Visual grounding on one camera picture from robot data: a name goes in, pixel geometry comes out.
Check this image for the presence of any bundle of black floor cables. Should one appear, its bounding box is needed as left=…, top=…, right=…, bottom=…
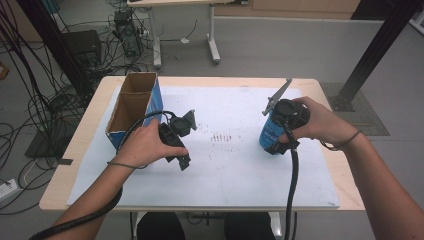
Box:
left=0, top=0, right=158, bottom=216

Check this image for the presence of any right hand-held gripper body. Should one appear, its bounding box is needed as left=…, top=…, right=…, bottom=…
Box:
left=262, top=78, right=311, bottom=132

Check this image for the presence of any black metal stand post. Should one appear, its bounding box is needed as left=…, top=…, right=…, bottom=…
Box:
left=16, top=0, right=95, bottom=98
left=329, top=0, right=424, bottom=113

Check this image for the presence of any white standing desk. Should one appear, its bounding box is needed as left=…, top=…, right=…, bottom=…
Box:
left=127, top=0, right=249, bottom=70

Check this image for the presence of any blue-sided cardboard box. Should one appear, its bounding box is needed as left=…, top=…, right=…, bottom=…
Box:
left=105, top=71, right=164, bottom=151

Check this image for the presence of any white power strip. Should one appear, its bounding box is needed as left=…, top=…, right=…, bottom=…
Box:
left=0, top=178, right=20, bottom=202

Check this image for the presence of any grey band on left wrist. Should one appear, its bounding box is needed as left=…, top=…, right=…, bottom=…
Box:
left=107, top=160, right=148, bottom=170

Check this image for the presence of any white table mat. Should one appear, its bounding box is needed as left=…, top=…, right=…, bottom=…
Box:
left=66, top=85, right=341, bottom=208

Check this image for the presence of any black stand base plate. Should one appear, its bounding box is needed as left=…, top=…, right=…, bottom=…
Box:
left=24, top=126, right=78, bottom=160

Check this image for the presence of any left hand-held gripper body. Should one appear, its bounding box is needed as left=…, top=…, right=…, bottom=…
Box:
left=158, top=109, right=198, bottom=158

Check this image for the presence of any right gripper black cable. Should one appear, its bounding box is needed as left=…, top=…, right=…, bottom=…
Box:
left=282, top=121, right=301, bottom=240

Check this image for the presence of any person's left leg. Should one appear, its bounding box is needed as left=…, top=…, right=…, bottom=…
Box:
left=136, top=212, right=186, bottom=240

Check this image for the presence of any person's left hand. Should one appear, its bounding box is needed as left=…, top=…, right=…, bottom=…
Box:
left=113, top=118, right=190, bottom=169

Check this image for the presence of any computer tower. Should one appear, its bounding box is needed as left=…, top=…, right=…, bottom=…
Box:
left=113, top=9, right=145, bottom=58

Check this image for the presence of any grey band on right wrist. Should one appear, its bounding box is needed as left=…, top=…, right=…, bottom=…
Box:
left=319, top=129, right=363, bottom=152

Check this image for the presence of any grey band on wrist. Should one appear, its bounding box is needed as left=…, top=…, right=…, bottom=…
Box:
left=319, top=129, right=363, bottom=152
left=107, top=160, right=148, bottom=170

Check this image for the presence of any black box on floor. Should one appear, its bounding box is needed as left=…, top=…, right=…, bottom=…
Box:
left=61, top=29, right=103, bottom=68

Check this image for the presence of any person's leg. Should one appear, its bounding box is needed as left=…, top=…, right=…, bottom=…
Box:
left=136, top=212, right=186, bottom=240
left=223, top=212, right=276, bottom=240

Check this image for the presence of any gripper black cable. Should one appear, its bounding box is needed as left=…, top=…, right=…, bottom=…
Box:
left=28, top=110, right=178, bottom=240
left=282, top=121, right=301, bottom=240

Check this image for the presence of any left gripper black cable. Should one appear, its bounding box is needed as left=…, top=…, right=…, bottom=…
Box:
left=28, top=110, right=178, bottom=240

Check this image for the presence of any blue bottle with white cap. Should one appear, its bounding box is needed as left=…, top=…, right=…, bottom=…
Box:
left=259, top=111, right=289, bottom=154

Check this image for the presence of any grey-green floor mat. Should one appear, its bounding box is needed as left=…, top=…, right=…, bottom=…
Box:
left=319, top=82, right=390, bottom=137

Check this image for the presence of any person's right hand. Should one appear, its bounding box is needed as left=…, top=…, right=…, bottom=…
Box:
left=279, top=96, right=363, bottom=151

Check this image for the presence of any person's right leg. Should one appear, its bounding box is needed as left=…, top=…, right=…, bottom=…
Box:
left=223, top=212, right=276, bottom=240

